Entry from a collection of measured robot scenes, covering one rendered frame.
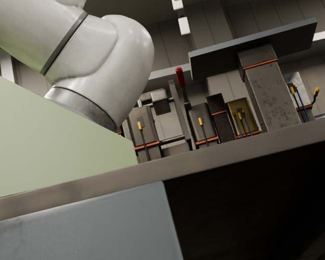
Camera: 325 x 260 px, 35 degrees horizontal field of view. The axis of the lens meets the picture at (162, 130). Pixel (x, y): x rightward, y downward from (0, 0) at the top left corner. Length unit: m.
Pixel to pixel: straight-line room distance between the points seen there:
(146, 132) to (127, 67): 0.47
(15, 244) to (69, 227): 0.08
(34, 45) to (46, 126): 0.18
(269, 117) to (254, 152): 0.57
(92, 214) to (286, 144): 0.33
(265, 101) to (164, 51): 2.93
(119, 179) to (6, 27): 0.37
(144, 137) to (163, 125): 2.54
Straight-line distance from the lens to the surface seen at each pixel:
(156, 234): 0.79
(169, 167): 0.83
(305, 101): 1.62
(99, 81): 0.98
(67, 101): 0.97
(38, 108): 0.91
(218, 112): 1.56
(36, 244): 0.81
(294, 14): 4.62
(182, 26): 1.79
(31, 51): 1.02
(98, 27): 1.03
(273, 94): 1.44
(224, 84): 4.00
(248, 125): 1.58
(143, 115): 1.47
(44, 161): 0.87
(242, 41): 1.48
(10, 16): 1.01
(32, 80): 4.35
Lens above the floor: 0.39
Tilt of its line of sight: 24 degrees up
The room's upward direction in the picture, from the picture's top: 15 degrees counter-clockwise
